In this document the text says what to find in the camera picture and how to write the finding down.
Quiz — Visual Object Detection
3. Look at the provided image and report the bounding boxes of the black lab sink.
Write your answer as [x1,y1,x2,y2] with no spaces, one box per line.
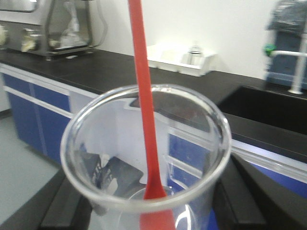
[219,86,307,135]

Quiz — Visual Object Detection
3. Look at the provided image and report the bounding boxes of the white storage bin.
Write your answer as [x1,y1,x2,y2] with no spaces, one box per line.
[147,43,188,72]
[178,53,216,77]

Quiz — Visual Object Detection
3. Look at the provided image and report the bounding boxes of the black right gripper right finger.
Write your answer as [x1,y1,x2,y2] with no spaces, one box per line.
[213,155,307,230]

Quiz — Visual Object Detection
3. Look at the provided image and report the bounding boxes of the red plastic stirring spoon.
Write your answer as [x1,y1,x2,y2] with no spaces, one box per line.
[127,0,177,230]

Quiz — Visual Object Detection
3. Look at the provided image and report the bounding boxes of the clear glass beaker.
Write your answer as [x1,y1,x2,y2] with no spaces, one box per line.
[60,84,231,230]

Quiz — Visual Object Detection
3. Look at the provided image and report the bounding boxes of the clear plastic bag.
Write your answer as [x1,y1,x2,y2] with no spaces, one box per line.
[267,0,307,36]

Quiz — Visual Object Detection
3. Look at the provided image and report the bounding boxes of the clear round-bottom flask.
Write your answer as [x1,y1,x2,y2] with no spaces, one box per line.
[187,41,202,65]

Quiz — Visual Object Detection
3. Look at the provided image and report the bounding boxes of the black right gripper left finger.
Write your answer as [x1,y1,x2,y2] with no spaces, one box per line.
[0,169,92,230]

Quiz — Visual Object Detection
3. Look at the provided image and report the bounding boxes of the white middle storage bin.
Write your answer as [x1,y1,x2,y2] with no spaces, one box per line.
[147,43,188,72]

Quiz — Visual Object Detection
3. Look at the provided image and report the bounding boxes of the blue white base cabinet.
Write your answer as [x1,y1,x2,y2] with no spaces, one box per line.
[1,66,307,212]

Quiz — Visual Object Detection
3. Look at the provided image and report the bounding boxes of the stainless steel lab appliance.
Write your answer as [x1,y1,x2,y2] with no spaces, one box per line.
[0,0,108,59]

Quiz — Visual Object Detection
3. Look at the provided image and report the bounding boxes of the white lab faucet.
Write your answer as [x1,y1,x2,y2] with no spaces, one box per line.
[264,44,307,95]

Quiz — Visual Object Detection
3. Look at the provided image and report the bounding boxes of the blue pegboard drying rack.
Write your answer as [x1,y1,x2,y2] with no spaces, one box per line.
[263,0,307,89]

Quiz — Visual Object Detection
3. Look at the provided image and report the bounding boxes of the white right storage bin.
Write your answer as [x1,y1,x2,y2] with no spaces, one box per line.
[178,53,216,77]

